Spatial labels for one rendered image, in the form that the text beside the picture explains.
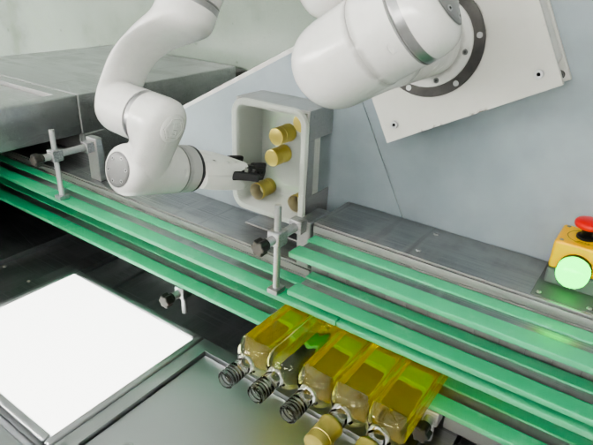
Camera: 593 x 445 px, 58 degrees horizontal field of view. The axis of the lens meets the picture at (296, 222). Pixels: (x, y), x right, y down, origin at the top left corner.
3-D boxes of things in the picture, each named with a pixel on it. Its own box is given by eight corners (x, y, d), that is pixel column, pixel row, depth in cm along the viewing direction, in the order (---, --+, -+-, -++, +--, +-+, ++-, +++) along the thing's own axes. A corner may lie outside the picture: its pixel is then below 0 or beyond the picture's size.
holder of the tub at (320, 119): (260, 214, 119) (237, 225, 113) (261, 89, 107) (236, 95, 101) (325, 236, 110) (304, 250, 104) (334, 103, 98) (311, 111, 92)
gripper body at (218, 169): (156, 183, 87) (203, 180, 97) (201, 200, 82) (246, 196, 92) (162, 138, 85) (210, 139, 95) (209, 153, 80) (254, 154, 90)
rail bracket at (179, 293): (204, 292, 120) (158, 320, 110) (203, 267, 117) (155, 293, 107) (217, 299, 118) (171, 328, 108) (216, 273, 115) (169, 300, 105)
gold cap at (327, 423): (319, 428, 74) (302, 448, 71) (321, 409, 73) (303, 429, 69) (341, 441, 72) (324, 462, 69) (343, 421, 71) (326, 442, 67)
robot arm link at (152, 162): (112, 81, 72) (160, 99, 67) (169, 90, 81) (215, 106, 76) (95, 186, 76) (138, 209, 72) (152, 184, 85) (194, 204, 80)
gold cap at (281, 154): (278, 142, 106) (264, 147, 103) (292, 146, 104) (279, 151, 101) (277, 159, 108) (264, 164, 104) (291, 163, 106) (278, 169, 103)
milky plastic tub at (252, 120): (258, 192, 116) (232, 204, 110) (259, 88, 106) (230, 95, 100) (326, 214, 107) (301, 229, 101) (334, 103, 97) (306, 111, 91)
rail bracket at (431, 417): (435, 403, 92) (401, 455, 82) (441, 373, 89) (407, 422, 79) (457, 414, 90) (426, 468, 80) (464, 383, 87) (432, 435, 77)
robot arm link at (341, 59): (334, 34, 67) (262, 42, 55) (427, -25, 59) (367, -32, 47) (366, 105, 68) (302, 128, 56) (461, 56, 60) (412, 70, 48)
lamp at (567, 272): (553, 276, 77) (549, 285, 75) (561, 250, 75) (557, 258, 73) (587, 287, 75) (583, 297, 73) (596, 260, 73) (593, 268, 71)
